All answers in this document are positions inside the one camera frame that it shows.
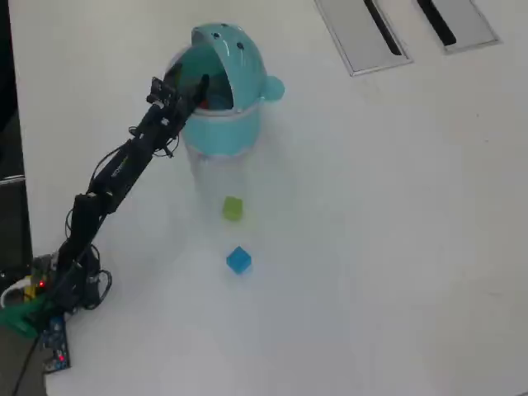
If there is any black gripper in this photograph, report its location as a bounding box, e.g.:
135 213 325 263
154 61 210 135

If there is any green cube block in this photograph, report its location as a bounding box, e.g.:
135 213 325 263
222 196 244 222

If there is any blue cube block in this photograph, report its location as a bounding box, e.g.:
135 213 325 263
225 246 253 276

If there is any teal whale-shaped bin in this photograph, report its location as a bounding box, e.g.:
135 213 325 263
164 22 286 160

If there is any black furniture beside table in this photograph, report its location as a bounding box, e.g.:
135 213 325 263
0 0 33 285

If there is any small driver board red LED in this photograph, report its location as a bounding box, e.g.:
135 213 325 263
31 253 57 292

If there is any green table clamp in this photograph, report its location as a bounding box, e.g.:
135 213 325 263
0 296 54 340

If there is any blue circuit board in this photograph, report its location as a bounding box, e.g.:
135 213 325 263
39 315 72 375

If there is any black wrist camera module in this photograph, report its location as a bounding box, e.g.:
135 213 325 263
147 76 175 105

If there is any silver table cable grommet plate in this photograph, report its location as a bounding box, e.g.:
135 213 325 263
408 0 502 56
313 0 414 78

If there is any white cable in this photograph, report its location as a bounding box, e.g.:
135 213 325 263
0 279 32 309

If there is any black power cable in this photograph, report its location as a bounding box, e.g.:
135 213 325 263
11 336 42 396

